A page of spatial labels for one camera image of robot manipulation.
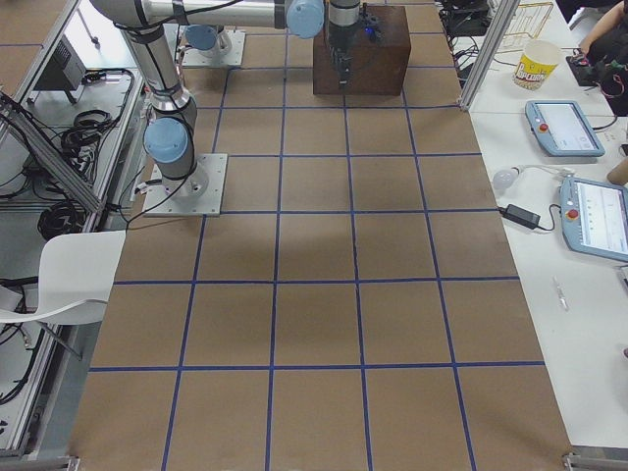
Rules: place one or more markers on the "lower blue teach pendant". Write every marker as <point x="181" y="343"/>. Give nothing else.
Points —
<point x="594" y="217"/>

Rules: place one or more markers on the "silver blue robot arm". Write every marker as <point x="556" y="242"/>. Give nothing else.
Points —
<point x="142" y="25"/>

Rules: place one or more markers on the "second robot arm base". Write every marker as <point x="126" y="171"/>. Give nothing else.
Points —
<point x="208" y="38"/>

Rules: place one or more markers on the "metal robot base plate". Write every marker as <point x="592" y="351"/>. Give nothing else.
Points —
<point x="200" y="194"/>

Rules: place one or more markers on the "cardboard tube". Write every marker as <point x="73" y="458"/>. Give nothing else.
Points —
<point x="619" y="174"/>

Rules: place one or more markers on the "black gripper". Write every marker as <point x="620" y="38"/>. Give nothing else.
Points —
<point x="340" y="35"/>

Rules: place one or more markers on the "aluminium frame post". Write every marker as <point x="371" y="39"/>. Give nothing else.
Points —
<point x="496" y="31"/>

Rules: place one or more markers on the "upper blue teach pendant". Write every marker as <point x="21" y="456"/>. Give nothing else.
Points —
<point x="561" y="129"/>

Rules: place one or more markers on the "blue teach pendant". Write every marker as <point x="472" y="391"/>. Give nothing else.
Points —
<point x="594" y="217"/>
<point x="561" y="129"/>

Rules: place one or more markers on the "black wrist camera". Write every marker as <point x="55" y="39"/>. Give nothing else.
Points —
<point x="371" y="26"/>

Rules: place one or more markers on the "grey electronics box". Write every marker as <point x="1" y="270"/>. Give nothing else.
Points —
<point x="64" y="71"/>

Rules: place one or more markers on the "white light bulb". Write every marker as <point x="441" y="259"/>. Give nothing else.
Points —
<point x="505" y="178"/>

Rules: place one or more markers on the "yellow popcorn bucket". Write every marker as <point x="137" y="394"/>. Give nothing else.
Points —
<point x="538" y="60"/>

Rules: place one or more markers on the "black power adapter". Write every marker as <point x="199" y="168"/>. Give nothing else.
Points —
<point x="520" y="216"/>

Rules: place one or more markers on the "dark wooden drawer cabinet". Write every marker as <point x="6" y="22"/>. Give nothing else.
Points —
<point x="376" y="68"/>

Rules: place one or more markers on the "white chair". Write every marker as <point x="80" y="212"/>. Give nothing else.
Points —
<point x="75" y="278"/>

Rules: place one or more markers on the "gold wire basket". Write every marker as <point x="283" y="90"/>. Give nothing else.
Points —
<point x="526" y="24"/>

